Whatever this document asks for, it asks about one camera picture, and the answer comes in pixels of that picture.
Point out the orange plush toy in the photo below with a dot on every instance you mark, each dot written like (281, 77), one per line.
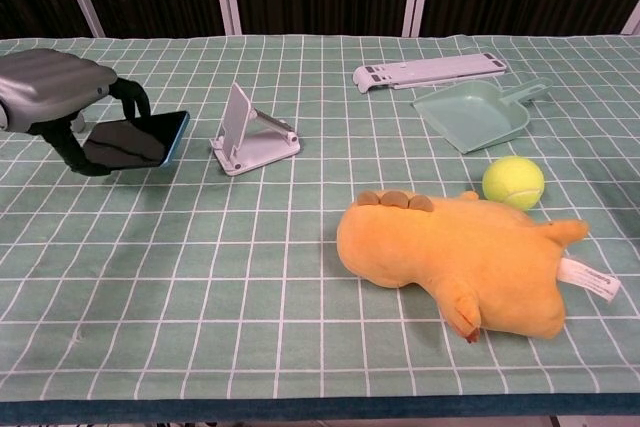
(450, 257)

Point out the green plastic dustpan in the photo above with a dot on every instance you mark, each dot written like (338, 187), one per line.
(475, 117)

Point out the black smartphone with blue edge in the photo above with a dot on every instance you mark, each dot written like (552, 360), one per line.
(135, 142)

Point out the yellow tennis ball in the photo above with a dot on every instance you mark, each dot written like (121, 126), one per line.
(512, 182)

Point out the green checked tablecloth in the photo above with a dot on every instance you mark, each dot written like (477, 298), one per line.
(200, 272)

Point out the white folding phone stand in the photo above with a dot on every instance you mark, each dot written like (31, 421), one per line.
(265, 147)

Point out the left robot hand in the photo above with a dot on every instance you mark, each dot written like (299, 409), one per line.
(50, 87)

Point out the white folded laptop stand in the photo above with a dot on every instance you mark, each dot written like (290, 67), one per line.
(430, 71)

